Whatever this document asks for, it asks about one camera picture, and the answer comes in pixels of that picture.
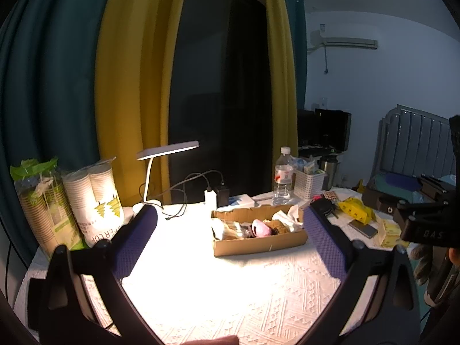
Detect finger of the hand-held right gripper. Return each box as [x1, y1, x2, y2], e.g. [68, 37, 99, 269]
[386, 173, 455, 199]
[361, 186, 400, 221]

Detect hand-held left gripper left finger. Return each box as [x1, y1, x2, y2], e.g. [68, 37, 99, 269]
[37, 205, 160, 345]

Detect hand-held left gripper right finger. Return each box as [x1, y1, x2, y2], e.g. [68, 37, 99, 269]
[298, 206, 421, 345]

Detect white paper towel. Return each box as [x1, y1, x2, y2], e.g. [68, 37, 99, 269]
[271, 205, 305, 233]

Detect brown plush toy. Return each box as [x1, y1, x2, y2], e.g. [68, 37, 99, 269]
[262, 218, 290, 236]

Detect pink plush toy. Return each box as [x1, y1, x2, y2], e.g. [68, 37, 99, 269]
[251, 219, 274, 238]

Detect cardboard box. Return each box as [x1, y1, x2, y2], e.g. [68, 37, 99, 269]
[211, 204, 309, 257]

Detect clear plastic packet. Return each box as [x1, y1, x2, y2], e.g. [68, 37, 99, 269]
[222, 220, 252, 239]

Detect person's right hand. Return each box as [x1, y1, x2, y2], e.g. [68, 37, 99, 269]
[446, 248, 460, 271]

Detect person's left hand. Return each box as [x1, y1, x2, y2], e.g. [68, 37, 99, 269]
[180, 335, 240, 345]

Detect teal seat cushion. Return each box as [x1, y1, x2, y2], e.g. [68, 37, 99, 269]
[369, 174, 393, 192]

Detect yellow plastic bag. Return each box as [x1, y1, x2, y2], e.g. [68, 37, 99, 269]
[338, 198, 376, 222]

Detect grey smartphone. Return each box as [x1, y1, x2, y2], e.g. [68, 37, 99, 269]
[348, 219, 379, 238]

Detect grey fuzzy cloth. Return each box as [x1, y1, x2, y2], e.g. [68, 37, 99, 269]
[413, 244, 438, 285]

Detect pale yellow packet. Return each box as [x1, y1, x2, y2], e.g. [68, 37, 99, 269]
[377, 219, 409, 248]

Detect black pouch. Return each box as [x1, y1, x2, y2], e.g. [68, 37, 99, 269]
[311, 199, 337, 217]

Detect grey slatted chair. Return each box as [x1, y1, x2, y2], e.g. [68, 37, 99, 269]
[374, 104, 456, 192]

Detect white desk lamp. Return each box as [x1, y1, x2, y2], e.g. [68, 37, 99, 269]
[132, 141, 200, 218]

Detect white paper cup pack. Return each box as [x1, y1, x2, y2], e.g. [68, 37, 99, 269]
[62, 157, 126, 248]

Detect steel thermos mug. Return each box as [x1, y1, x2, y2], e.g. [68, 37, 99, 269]
[321, 154, 338, 192]

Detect white woven basket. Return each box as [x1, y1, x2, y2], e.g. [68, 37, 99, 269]
[294, 168, 326, 200]

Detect clear water bottle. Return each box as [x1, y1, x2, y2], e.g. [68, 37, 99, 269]
[273, 147, 294, 205]

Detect assorted small packets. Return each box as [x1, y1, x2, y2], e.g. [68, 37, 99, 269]
[295, 155, 320, 175]

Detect black monitor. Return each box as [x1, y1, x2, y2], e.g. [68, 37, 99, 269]
[298, 108, 352, 152]

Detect green paper cup pack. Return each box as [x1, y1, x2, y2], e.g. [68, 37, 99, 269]
[10, 157, 87, 259]

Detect blue and white box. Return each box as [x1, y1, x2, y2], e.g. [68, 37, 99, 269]
[228, 194, 254, 208]

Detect white air conditioner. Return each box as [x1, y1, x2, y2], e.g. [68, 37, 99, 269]
[310, 24, 379, 49]

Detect narrow yellow curtain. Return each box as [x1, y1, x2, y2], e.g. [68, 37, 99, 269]
[259, 0, 300, 195]

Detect wide yellow curtain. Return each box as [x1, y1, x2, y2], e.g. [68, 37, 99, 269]
[95, 0, 190, 207]

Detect narrow teal curtain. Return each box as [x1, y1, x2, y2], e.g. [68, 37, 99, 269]
[282, 0, 308, 110]

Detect dark window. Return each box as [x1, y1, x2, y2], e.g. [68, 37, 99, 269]
[168, 0, 274, 204]

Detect wide teal curtain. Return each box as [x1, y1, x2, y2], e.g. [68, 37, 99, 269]
[0, 0, 121, 270]

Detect black charger cables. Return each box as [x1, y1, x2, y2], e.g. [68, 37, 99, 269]
[161, 170, 226, 221]

